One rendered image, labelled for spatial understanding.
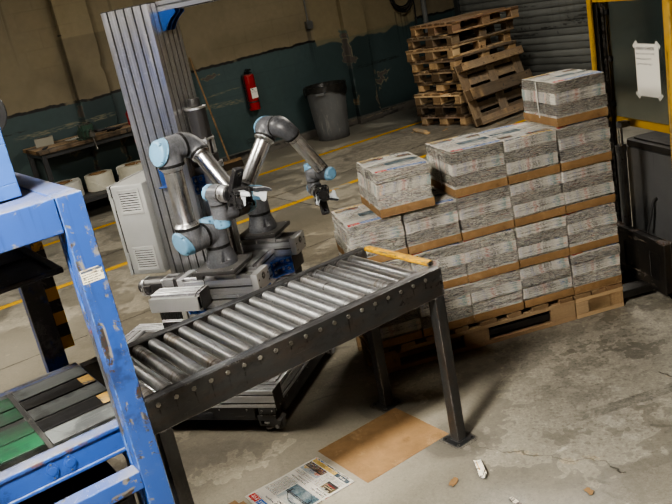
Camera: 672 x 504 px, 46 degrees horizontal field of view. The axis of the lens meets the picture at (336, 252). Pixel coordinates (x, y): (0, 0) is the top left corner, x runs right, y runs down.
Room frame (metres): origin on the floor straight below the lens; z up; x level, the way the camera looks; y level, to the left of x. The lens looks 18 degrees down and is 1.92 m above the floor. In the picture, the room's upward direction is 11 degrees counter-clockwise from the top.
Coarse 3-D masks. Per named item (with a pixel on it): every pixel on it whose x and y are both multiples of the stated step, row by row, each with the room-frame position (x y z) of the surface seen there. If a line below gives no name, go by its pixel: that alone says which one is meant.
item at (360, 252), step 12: (348, 252) 3.43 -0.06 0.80; (360, 252) 3.41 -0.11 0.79; (324, 264) 3.33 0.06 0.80; (300, 276) 3.23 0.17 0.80; (264, 288) 3.17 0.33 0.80; (240, 300) 3.08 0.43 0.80; (204, 312) 3.03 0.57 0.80; (216, 312) 3.01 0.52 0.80; (180, 324) 2.95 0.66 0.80; (192, 324) 2.95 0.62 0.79; (156, 336) 2.87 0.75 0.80; (132, 348) 2.82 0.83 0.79; (96, 360) 2.75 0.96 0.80; (96, 372) 2.73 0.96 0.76
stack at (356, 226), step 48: (432, 192) 4.06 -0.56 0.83; (480, 192) 3.87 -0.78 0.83; (528, 192) 3.91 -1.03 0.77; (336, 240) 4.08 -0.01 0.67; (384, 240) 3.76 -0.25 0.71; (432, 240) 3.81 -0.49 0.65; (480, 240) 3.84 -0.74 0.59; (528, 240) 3.90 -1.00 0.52; (480, 288) 3.84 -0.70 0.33; (528, 288) 3.89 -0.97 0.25; (384, 336) 3.75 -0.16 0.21; (432, 336) 3.79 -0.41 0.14; (480, 336) 3.83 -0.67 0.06
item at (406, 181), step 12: (372, 168) 3.88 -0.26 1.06; (384, 168) 3.81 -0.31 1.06; (396, 168) 3.76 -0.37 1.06; (408, 168) 3.76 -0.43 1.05; (420, 168) 3.77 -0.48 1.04; (372, 180) 3.79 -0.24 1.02; (384, 180) 3.74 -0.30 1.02; (396, 180) 3.77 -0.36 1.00; (408, 180) 3.77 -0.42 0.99; (420, 180) 3.78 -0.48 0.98; (372, 192) 3.82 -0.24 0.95; (384, 192) 3.75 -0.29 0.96; (396, 192) 3.76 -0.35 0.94; (408, 192) 3.77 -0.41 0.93; (420, 192) 3.78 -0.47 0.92; (372, 204) 3.88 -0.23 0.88; (384, 204) 3.75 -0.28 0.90; (396, 204) 3.75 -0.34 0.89
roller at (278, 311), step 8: (248, 304) 3.08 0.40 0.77; (256, 304) 3.03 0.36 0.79; (264, 304) 2.99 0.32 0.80; (272, 304) 2.96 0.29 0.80; (272, 312) 2.92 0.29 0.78; (280, 312) 2.88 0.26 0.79; (288, 312) 2.85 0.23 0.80; (288, 320) 2.82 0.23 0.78; (296, 320) 2.77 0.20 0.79; (304, 320) 2.74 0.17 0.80
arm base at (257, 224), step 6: (252, 216) 4.00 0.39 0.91; (258, 216) 3.99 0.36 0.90; (264, 216) 4.00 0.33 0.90; (270, 216) 4.02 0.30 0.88; (252, 222) 4.00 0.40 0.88; (258, 222) 3.99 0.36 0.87; (264, 222) 3.99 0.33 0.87; (270, 222) 4.00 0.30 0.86; (252, 228) 3.99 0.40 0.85; (258, 228) 3.98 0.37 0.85; (264, 228) 3.97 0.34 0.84; (270, 228) 3.99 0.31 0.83
